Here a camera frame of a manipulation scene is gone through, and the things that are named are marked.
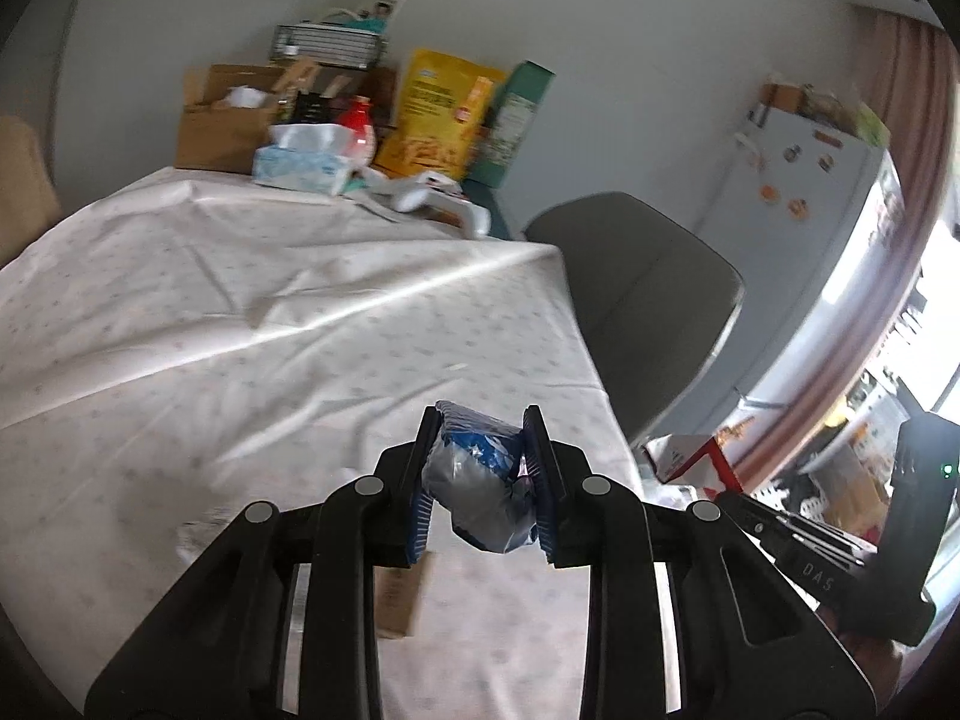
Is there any white dotted tablecloth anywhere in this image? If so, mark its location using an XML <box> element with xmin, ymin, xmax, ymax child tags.
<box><xmin>2</xmin><ymin>169</ymin><xmax>638</xmax><ymax>704</ymax></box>

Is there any red white bottle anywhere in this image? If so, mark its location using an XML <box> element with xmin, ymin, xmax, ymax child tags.
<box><xmin>337</xmin><ymin>96</ymin><xmax>376</xmax><ymax>171</ymax></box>

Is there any grey dining chair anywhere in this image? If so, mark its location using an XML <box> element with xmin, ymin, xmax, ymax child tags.
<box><xmin>524</xmin><ymin>192</ymin><xmax>745</xmax><ymax>444</ymax></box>

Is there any grey blue wrapper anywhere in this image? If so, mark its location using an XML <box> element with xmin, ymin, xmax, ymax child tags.
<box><xmin>421</xmin><ymin>400</ymin><xmax>537</xmax><ymax>554</ymax></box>

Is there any white refrigerator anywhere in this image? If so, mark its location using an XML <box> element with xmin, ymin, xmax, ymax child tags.
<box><xmin>658</xmin><ymin>107</ymin><xmax>903</xmax><ymax>434</ymax></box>

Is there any yellow snack bag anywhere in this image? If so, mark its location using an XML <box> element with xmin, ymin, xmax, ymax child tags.
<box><xmin>374</xmin><ymin>49</ymin><xmax>506</xmax><ymax>181</ymax></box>

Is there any person right hand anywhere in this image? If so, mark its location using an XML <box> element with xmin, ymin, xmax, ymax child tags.
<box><xmin>817</xmin><ymin>605</ymin><xmax>903</xmax><ymax>709</ymax></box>

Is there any black wire basket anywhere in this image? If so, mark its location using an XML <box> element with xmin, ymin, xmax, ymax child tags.
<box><xmin>270</xmin><ymin>21</ymin><xmax>386</xmax><ymax>70</ymax></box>

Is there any pink curtain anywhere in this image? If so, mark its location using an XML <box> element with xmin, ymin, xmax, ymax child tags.
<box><xmin>737</xmin><ymin>7</ymin><xmax>960</xmax><ymax>493</ymax></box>

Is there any chair with beige black clothes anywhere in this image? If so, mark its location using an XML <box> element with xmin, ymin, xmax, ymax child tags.
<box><xmin>0</xmin><ymin>115</ymin><xmax>62</xmax><ymax>266</ymax></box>

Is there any red white box on floor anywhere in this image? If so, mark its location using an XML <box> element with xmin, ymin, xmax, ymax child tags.
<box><xmin>641</xmin><ymin>434</ymin><xmax>743</xmax><ymax>499</ymax></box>

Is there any white game controller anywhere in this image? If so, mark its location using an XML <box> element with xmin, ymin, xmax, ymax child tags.
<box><xmin>361</xmin><ymin>167</ymin><xmax>491</xmax><ymax>239</ymax></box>

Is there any blue tissue box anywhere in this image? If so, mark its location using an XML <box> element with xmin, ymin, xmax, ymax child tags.
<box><xmin>252</xmin><ymin>124</ymin><xmax>353</xmax><ymax>197</ymax></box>

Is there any small brown cardboard box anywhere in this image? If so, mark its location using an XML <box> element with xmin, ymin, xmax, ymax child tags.
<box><xmin>374</xmin><ymin>551</ymin><xmax>434</xmax><ymax>639</ymax></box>

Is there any green tall box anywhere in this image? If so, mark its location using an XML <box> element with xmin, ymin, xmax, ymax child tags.
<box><xmin>467</xmin><ymin>60</ymin><xmax>555</xmax><ymax>188</ymax></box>

